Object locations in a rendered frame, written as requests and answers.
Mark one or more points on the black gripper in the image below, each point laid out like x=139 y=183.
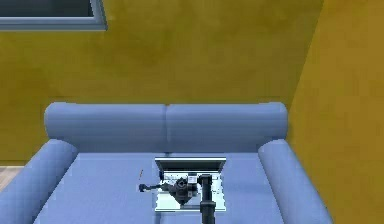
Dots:
x=180 y=192

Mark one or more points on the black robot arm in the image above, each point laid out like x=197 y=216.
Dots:
x=206 y=200

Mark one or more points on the silver open laptop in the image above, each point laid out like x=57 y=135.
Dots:
x=190 y=180

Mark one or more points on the blue sofa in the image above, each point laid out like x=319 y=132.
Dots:
x=166 y=160

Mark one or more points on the grey framed window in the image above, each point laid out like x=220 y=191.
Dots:
x=53 y=15

